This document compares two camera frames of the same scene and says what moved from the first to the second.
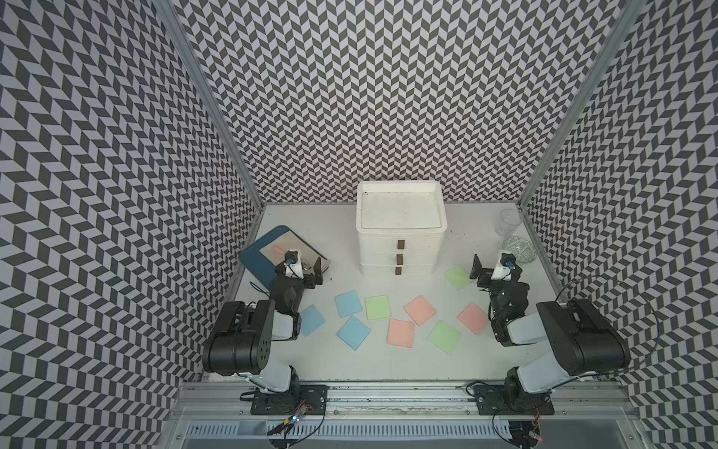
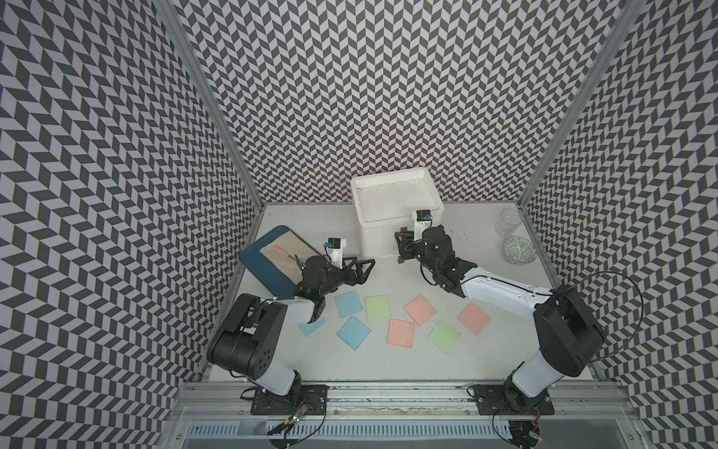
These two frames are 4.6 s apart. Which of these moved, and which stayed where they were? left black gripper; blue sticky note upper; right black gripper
Moved: left black gripper; right black gripper
Stayed: blue sticky note upper
